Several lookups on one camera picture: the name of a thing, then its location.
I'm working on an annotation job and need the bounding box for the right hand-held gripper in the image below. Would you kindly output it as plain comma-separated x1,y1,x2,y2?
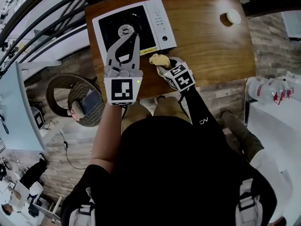
156,56,196,93

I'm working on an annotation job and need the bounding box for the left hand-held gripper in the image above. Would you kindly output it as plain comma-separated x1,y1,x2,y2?
103,32,144,106

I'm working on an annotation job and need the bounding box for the yellow cloth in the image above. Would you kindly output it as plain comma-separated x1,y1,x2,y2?
149,53,172,77

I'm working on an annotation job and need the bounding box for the white portable gas stove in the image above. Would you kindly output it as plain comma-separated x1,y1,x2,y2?
91,0,177,67

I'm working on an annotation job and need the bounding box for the person's left forearm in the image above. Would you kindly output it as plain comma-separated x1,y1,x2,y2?
90,102,123,174

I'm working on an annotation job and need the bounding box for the person's right forearm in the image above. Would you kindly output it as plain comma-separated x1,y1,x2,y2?
180,87,224,136

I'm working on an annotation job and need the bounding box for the person's right leg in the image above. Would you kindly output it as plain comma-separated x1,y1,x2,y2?
152,97,191,124

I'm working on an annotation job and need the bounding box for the person's leg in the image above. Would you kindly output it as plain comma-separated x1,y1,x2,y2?
121,100,152,134
152,97,191,124

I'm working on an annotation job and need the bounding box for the grey-blue bag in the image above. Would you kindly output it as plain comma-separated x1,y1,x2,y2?
79,89,102,117

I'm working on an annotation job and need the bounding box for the person's left leg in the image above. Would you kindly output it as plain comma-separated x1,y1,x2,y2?
121,100,152,134

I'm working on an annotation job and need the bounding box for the round dark wicker chair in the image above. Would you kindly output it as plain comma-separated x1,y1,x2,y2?
46,73,106,128

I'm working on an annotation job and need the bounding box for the beige chair cushion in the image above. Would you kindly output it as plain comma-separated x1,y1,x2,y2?
70,101,84,121

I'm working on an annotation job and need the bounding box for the small white round dish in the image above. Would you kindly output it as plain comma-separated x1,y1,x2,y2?
225,8,242,25

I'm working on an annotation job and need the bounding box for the plastic-wrapped water bottle pack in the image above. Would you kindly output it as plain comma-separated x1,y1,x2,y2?
246,75,294,105

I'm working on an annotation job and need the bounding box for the white device with black panel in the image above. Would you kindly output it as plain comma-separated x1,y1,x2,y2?
30,106,45,130

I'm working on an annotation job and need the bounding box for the white desk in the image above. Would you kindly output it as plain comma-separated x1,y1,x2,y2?
244,79,301,226

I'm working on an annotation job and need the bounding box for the light blue desk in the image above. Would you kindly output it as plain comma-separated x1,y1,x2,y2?
0,59,63,152

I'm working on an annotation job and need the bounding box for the black desk phone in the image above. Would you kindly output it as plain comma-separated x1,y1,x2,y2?
0,113,10,135

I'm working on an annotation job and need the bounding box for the black floor cable with adapter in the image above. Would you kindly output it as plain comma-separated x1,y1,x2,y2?
58,129,89,170

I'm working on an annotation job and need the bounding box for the grey backpack shoulder strap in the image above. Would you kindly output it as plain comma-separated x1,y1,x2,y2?
235,178,261,226
69,187,96,226

